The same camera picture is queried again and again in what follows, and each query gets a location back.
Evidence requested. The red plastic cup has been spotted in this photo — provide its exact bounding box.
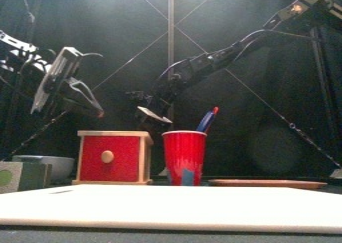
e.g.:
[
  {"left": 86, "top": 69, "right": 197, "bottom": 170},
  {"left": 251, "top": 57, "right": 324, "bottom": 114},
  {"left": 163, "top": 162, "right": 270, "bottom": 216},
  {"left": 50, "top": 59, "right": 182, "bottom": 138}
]
[{"left": 161, "top": 130, "right": 209, "bottom": 187}]

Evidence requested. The blue pen with red tip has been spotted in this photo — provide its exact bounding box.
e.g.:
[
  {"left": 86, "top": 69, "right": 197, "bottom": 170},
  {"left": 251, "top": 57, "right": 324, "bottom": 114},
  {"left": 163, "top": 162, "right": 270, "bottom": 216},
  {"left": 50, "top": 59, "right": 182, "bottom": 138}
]
[{"left": 195, "top": 106, "right": 221, "bottom": 134}]

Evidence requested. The red wooden drawer box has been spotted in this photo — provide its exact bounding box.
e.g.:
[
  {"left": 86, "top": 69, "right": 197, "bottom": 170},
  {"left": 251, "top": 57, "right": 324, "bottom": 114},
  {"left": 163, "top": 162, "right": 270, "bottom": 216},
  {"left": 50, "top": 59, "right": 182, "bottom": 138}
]
[{"left": 72, "top": 130, "right": 155, "bottom": 186}]

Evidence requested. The white paper sheet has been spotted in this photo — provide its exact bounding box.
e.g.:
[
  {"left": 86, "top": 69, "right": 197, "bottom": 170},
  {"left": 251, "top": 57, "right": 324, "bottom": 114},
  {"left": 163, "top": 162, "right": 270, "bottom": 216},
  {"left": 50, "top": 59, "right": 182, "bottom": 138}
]
[{"left": 0, "top": 184, "right": 342, "bottom": 235}]

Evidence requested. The green and white block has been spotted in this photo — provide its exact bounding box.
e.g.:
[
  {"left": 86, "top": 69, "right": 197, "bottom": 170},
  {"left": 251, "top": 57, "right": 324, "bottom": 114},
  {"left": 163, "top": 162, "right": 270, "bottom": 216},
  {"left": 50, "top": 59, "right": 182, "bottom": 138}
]
[{"left": 0, "top": 161, "right": 54, "bottom": 194}]

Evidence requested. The flat wooden tray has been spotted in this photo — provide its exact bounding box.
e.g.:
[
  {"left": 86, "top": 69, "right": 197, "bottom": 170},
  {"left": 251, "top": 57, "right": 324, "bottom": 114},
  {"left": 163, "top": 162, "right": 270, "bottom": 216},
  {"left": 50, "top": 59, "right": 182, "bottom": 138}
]
[{"left": 207, "top": 178, "right": 329, "bottom": 190}]

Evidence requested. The metal frame pole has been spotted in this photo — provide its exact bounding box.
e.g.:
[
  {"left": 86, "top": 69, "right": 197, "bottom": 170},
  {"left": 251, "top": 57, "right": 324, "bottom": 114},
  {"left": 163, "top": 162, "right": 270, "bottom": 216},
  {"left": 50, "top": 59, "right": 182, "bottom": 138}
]
[{"left": 167, "top": 0, "right": 177, "bottom": 122}]

